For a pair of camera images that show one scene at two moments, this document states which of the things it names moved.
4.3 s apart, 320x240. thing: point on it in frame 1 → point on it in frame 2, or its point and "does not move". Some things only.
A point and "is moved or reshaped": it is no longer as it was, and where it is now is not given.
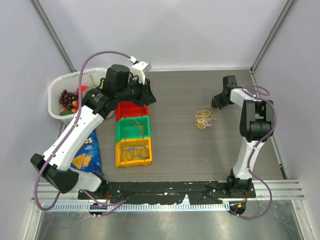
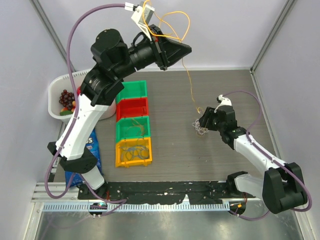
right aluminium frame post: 287,9 does not move
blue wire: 131,151 does not move
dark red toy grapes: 67,98 does not move
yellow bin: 133,152 does not move
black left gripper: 147,97 → 167,51
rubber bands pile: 203,118 is moved or reshaped
